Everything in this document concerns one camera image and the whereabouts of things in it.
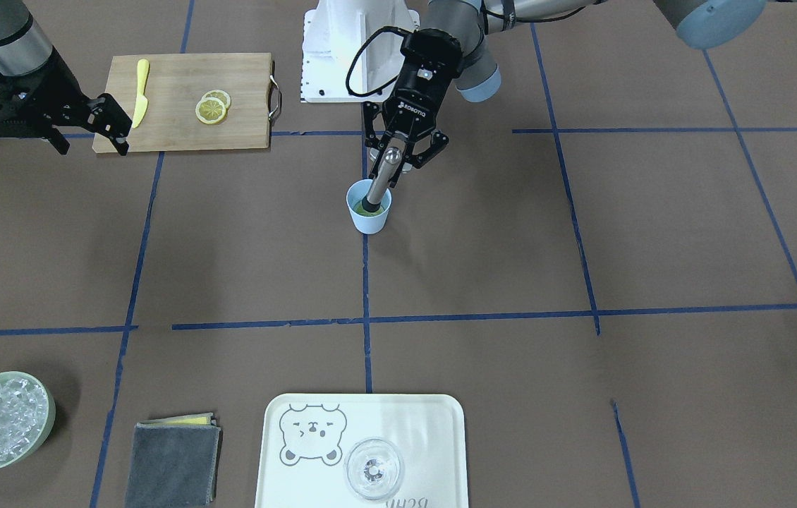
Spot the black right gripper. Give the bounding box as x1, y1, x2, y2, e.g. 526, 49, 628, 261
0, 49, 132, 157

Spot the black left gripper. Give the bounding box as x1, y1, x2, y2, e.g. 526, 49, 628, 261
362, 28, 463, 188

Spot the steel muddler black cap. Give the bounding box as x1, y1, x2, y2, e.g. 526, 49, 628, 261
360, 147, 403, 214

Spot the yellow lemon slice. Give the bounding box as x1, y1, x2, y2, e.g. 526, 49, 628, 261
351, 200, 386, 217

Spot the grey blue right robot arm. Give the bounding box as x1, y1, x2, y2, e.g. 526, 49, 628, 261
0, 1, 132, 155

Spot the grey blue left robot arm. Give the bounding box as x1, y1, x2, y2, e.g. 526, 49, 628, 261
363, 1, 606, 188

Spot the light blue plastic cup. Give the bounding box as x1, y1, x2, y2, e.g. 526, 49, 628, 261
345, 178, 392, 235

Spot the yellow plastic knife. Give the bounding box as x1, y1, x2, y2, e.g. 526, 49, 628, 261
131, 59, 150, 129

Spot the wooden cutting board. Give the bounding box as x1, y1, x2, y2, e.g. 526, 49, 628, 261
105, 52, 275, 154

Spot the green bowl of ice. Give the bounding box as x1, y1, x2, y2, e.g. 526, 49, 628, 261
0, 372, 56, 469

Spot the white bear tray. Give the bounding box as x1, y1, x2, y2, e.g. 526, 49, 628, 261
255, 393, 470, 507

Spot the clear wine glass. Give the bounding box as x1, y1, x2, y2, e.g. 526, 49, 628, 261
344, 437, 406, 502

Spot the folded grey cloth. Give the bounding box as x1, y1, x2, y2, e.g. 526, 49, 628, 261
124, 412, 221, 507

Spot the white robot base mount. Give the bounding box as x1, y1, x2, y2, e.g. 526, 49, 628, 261
300, 1, 420, 104

